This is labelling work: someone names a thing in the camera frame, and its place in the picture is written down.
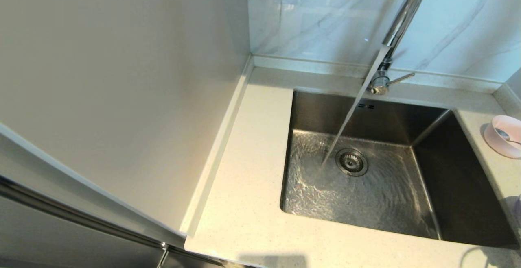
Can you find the pink bowl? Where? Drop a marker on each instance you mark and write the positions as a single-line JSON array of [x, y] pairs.
[[495, 144]]

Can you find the lilac plate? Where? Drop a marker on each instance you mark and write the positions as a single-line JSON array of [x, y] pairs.
[[519, 207]]

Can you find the stainless steel sink basin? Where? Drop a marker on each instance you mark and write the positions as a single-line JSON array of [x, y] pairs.
[[366, 203]]

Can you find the running water stream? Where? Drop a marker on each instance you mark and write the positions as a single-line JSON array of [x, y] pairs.
[[354, 109]]

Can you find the round metal drain strainer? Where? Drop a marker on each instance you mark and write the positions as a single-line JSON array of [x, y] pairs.
[[351, 162]]

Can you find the chrome gooseneck faucet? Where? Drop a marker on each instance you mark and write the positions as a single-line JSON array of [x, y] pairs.
[[405, 16]]

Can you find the grey cabinet door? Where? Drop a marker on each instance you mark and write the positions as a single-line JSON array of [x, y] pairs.
[[49, 235]]

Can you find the metal spoon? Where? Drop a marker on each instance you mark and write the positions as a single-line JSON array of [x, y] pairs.
[[503, 134]]

